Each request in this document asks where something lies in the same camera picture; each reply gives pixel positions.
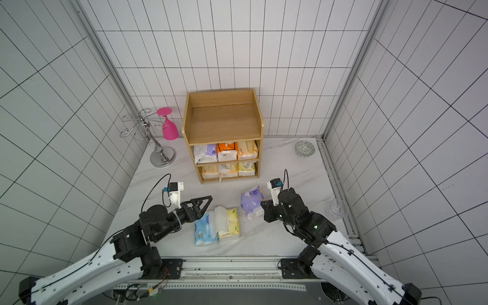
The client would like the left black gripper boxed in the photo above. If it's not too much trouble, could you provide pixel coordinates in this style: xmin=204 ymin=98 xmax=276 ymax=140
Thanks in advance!
xmin=152 ymin=196 xmax=214 ymax=241

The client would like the blue tissue pack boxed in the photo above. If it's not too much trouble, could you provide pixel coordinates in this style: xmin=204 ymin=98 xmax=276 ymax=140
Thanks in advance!
xmin=194 ymin=213 xmax=219 ymax=247

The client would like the yellow floral tissue pack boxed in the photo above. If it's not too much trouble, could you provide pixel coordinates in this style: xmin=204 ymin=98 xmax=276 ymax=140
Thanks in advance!
xmin=209 ymin=207 xmax=240 ymax=241

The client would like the pale orange tissue pack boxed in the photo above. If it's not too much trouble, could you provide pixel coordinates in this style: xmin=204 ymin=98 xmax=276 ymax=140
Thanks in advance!
xmin=236 ymin=140 xmax=259 ymax=160

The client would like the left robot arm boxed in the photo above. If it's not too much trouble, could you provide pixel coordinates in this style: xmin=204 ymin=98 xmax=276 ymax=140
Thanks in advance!
xmin=19 ymin=196 xmax=213 ymax=304

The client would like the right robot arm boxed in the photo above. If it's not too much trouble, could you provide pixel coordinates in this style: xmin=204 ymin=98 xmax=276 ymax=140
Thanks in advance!
xmin=261 ymin=187 xmax=422 ymax=304

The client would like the bottom left beige tissue pack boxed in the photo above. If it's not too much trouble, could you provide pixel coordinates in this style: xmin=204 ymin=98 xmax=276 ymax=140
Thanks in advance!
xmin=201 ymin=165 xmax=220 ymax=180

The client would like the beige tissue pack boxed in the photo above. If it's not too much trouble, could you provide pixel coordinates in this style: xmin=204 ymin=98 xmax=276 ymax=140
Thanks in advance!
xmin=218 ymin=163 xmax=238 ymax=179
xmin=201 ymin=165 xmax=220 ymax=180

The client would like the bottom middle beige tissue pack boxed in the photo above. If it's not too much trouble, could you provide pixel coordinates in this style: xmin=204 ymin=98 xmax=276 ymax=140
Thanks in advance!
xmin=218 ymin=163 xmax=238 ymax=179

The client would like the bottom right yellow tissue pack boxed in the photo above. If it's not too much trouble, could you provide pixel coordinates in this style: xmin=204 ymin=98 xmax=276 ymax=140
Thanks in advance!
xmin=237 ymin=161 xmax=256 ymax=177

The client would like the white purple tissue pack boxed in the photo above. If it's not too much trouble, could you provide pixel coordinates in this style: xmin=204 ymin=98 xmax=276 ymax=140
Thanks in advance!
xmin=193 ymin=144 xmax=218 ymax=164

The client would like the wooden three-tier shelf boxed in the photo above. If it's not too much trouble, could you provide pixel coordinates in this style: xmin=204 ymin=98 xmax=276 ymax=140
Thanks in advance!
xmin=182 ymin=88 xmax=264 ymax=178

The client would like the silver glass holder stand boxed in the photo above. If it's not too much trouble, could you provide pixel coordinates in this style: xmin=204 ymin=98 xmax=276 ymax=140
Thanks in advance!
xmin=119 ymin=108 xmax=176 ymax=169

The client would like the clear drinking glass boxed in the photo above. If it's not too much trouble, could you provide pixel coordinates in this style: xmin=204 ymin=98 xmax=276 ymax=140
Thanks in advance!
xmin=326 ymin=198 xmax=350 ymax=221

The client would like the green patterned small dish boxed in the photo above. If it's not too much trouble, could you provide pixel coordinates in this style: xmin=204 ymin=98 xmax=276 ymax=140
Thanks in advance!
xmin=294 ymin=141 xmax=316 ymax=158

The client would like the pink wine glass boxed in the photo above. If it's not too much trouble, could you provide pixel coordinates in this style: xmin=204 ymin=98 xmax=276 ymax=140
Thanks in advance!
xmin=156 ymin=108 xmax=179 ymax=141

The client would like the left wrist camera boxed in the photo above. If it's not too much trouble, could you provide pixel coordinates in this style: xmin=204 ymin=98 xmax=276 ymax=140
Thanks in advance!
xmin=162 ymin=182 xmax=184 ymax=209

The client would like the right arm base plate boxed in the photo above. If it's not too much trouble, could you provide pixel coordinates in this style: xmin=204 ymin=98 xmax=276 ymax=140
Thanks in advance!
xmin=277 ymin=246 xmax=320 ymax=280

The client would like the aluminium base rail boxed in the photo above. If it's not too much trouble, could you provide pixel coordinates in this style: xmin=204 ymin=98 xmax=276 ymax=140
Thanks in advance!
xmin=106 ymin=255 xmax=386 ymax=292

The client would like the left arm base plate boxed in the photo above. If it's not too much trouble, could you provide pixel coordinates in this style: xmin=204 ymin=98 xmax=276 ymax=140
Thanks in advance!
xmin=143 ymin=259 xmax=184 ymax=280

